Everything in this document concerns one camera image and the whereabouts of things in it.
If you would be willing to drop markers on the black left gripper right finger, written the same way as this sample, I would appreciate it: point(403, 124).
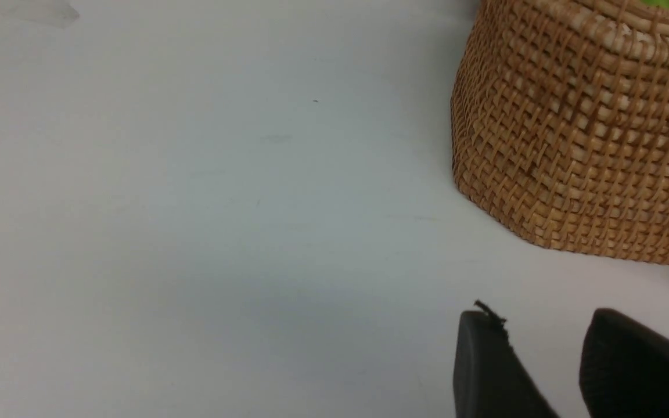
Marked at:
point(624, 368)

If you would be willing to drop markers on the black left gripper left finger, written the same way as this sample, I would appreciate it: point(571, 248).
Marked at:
point(489, 380)

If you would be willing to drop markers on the woven wicker basket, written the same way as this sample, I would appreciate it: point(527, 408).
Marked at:
point(560, 124)

